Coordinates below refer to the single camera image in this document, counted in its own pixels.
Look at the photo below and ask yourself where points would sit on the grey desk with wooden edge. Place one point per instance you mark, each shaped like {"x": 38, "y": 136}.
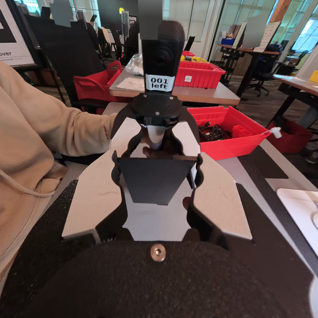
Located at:
{"x": 211, "y": 95}

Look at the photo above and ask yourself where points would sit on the black high-back chair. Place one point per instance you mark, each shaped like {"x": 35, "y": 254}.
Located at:
{"x": 67, "y": 54}

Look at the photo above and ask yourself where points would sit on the long yellow plastic bin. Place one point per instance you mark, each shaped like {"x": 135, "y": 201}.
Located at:
{"x": 196, "y": 59}

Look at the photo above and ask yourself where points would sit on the red plastic crate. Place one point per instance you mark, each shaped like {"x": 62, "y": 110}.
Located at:
{"x": 293, "y": 139}

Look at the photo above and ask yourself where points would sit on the black office chair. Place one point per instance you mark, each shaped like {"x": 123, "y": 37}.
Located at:
{"x": 263, "y": 72}

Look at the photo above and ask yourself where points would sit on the black plate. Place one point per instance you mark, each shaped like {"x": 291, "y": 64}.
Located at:
{"x": 156, "y": 178}

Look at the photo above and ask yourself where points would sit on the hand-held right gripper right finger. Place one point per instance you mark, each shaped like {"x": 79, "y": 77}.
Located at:
{"x": 218, "y": 203}

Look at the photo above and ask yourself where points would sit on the small white plastic clip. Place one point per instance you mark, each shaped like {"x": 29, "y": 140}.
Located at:
{"x": 275, "y": 133}

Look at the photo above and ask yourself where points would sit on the black framed marker sign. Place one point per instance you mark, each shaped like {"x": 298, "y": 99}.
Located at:
{"x": 12, "y": 37}

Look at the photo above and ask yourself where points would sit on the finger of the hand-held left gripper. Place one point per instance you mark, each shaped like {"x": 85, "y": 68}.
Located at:
{"x": 124, "y": 136}
{"x": 188, "y": 141}

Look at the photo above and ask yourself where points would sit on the person in beige hoodie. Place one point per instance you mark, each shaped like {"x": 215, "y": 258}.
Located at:
{"x": 24, "y": 149}

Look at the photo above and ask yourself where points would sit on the clear plastic bag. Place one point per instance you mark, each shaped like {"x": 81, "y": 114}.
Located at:
{"x": 135, "y": 64}

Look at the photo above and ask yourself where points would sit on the red plastic bin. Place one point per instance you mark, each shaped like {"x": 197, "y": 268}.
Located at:
{"x": 198, "y": 74}
{"x": 248, "y": 144}

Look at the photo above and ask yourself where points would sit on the person's left forearm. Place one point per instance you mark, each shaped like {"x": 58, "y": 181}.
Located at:
{"x": 82, "y": 134}

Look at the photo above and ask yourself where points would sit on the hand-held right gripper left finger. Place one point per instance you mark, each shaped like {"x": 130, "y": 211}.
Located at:
{"x": 92, "y": 198}

